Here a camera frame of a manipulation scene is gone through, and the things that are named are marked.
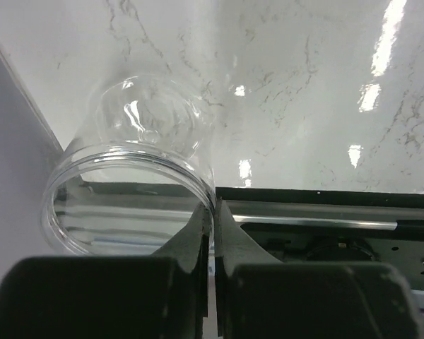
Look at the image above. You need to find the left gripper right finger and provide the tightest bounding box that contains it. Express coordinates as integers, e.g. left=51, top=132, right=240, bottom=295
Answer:
left=214, top=200, right=424, bottom=338

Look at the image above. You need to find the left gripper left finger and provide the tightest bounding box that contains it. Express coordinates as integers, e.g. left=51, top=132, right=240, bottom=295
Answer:
left=0, top=206, right=212, bottom=338

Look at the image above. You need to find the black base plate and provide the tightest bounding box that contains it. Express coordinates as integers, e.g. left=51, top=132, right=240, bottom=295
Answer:
left=80, top=182, right=424, bottom=290

